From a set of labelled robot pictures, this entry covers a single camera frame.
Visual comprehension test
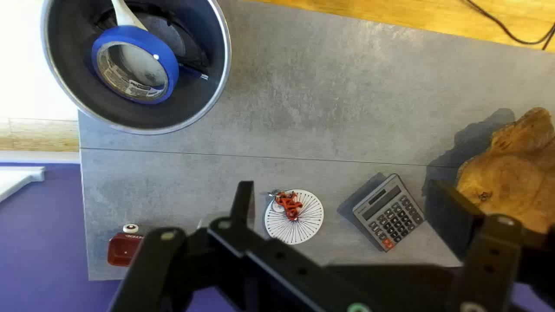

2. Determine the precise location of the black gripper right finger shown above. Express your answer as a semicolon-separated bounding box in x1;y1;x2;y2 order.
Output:
425;179;525;312

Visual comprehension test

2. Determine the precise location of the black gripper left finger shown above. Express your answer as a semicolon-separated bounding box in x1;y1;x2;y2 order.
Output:
109;181;256;312

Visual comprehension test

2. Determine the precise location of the red key chain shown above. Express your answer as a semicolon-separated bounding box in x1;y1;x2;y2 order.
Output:
272;190;305;224

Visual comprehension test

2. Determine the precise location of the silver metal bowl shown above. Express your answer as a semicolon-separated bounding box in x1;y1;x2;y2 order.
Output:
40;0;232;136

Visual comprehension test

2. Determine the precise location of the red flask with silver cap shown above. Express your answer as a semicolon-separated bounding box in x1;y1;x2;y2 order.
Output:
106;222;145;269

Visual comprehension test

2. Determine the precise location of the orange crumpled cloth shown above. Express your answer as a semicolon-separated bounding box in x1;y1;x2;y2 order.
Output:
454;106;555;236

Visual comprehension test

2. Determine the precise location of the white flat board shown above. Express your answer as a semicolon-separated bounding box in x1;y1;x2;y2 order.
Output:
0;165;47;205

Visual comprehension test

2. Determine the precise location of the blue masking tape roll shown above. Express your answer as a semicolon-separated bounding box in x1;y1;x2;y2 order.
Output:
88;25;180;106

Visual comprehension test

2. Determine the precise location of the white spoon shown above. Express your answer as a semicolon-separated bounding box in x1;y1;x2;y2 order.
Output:
109;0;149;32

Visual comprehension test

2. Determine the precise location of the black cable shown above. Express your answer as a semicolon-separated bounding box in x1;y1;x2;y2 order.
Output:
461;0;555;54

